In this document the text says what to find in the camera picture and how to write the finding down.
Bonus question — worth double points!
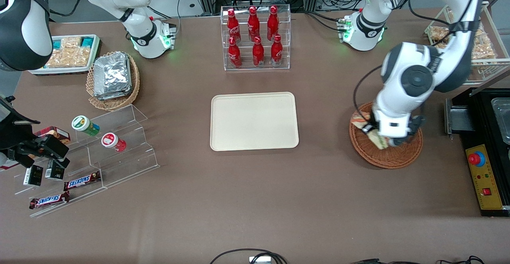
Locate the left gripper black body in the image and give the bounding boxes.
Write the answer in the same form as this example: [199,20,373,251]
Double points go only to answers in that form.
[407,115,425,139]

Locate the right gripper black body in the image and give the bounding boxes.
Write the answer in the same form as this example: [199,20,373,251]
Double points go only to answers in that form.
[0,96,41,156]

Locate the triangle sandwich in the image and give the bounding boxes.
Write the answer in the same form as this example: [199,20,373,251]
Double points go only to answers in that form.
[351,111,390,150]

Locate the round brown wicker basket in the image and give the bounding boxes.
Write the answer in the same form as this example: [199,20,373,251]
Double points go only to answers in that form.
[349,102,424,170]

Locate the light tan wicker basket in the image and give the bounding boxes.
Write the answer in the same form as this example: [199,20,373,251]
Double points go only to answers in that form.
[86,51,141,111]

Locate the white snack tray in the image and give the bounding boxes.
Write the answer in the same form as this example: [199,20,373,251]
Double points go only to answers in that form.
[29,34,102,76]

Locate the cream plastic tray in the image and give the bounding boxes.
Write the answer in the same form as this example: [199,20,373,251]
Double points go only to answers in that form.
[210,92,300,152]

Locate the dark red chocolate box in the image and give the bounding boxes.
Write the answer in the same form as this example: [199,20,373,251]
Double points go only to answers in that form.
[34,126,71,145]

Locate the small black carton box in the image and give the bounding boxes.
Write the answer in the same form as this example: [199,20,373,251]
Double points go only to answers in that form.
[45,160,65,181]
[23,164,43,187]

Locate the green lidded cup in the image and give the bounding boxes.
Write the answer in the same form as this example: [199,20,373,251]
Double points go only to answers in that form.
[71,115,101,137]

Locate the Snickers chocolate bar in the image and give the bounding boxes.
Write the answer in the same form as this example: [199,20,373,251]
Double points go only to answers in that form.
[29,191,71,210]
[64,171,102,192]

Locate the red lidded cup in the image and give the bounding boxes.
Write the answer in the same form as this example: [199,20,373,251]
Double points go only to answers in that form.
[101,133,127,153]

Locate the black countertop appliance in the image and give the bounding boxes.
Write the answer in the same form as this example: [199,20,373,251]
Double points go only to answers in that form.
[444,87,510,217]

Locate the red emergency stop button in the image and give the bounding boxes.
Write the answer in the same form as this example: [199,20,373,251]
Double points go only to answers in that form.
[469,151,486,167]

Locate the clear acrylic stepped shelf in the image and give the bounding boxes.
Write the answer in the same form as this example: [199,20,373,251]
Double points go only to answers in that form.
[14,104,161,218]

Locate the silver foil packets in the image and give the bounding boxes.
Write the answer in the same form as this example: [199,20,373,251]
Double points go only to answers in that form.
[94,55,133,100]

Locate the beige nut snack pack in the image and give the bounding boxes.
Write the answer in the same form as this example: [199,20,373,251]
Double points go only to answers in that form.
[72,46,91,67]
[62,37,82,51]
[46,49,74,68]

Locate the steel pan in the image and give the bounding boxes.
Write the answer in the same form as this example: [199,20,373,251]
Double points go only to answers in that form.
[491,97,510,145]

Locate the yellow control panel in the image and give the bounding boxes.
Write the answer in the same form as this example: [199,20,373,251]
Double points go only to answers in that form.
[465,144,503,211]

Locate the silver foil food container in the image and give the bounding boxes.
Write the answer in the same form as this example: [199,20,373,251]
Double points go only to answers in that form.
[95,53,130,93]

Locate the clear acrylic bottle rack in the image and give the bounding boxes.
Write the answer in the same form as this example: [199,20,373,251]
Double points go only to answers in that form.
[220,4,291,71]

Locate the red cola bottle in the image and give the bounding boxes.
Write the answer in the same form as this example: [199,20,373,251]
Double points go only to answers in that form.
[252,36,265,67]
[271,34,283,66]
[227,8,241,43]
[228,37,242,68]
[248,6,260,41]
[267,5,279,41]

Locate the brown table mat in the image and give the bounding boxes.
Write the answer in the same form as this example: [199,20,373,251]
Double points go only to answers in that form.
[0,9,510,264]

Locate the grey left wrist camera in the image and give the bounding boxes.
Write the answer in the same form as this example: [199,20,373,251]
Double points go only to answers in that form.
[382,136,408,148]

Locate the grey metal appliance bracket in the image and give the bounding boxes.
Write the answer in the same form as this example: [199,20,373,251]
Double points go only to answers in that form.
[444,98,475,135]

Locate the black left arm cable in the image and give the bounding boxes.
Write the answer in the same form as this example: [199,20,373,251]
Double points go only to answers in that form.
[353,65,385,135]

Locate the white wire rack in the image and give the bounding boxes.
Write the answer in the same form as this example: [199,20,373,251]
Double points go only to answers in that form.
[424,1,510,85]

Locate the black cables at mat edge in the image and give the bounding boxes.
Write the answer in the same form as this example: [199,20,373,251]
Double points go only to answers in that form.
[351,255,485,264]

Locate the black looped hub cable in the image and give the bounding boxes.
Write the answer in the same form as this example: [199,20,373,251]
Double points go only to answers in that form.
[209,248,288,264]

